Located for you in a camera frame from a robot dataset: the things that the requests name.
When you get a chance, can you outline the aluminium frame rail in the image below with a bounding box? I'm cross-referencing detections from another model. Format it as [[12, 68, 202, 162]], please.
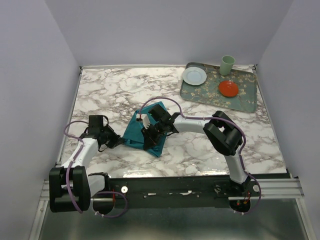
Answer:
[[40, 180, 50, 201]]

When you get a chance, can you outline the red small bowl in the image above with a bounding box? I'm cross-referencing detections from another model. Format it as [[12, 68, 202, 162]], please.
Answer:
[[218, 80, 239, 98]]

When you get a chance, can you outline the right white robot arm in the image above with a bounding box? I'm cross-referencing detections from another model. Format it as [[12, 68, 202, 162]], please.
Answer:
[[136, 104, 248, 196]]

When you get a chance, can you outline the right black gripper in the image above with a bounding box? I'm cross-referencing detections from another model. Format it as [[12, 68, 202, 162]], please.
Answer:
[[140, 121, 165, 151]]

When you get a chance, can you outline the light green cup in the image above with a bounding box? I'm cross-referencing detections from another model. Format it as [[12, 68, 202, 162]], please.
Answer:
[[219, 55, 235, 76]]

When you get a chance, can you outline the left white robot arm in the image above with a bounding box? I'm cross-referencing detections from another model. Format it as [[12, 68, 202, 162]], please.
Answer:
[[49, 115, 124, 214]]

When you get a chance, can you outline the teal cloth napkin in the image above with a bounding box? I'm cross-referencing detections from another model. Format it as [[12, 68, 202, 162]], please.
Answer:
[[123, 101, 166, 158]]

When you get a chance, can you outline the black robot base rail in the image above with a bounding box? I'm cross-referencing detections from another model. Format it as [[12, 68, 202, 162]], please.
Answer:
[[92, 172, 266, 210]]

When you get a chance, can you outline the light blue small plate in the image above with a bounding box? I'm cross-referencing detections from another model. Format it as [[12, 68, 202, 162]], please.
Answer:
[[182, 67, 207, 86]]

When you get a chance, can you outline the floral green serving tray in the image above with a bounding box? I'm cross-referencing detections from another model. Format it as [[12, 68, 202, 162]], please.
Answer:
[[179, 61, 258, 113]]

